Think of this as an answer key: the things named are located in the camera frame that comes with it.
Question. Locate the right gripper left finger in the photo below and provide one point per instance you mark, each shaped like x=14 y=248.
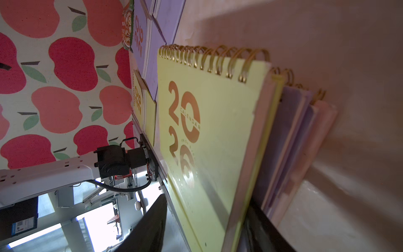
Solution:
x=148 y=235

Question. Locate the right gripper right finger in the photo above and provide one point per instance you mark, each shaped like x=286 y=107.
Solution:
x=258 y=234

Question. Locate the pink 2026 calendar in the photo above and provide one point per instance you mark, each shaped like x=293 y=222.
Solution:
x=327 y=114

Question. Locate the yellow-green calendar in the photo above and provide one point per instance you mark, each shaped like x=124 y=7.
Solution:
x=144 y=107
x=216 y=108

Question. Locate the aluminium front rail frame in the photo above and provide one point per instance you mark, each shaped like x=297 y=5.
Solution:
x=174 y=238

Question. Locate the green red food packet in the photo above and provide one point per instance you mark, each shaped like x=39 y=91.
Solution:
x=127 y=25

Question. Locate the purple calendar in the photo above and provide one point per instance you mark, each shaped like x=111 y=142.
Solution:
x=165 y=15
x=271 y=156
x=147 y=40
x=300 y=151

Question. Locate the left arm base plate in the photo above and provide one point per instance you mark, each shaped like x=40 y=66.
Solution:
x=153 y=165

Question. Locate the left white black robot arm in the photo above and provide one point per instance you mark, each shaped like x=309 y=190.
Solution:
x=18 y=185

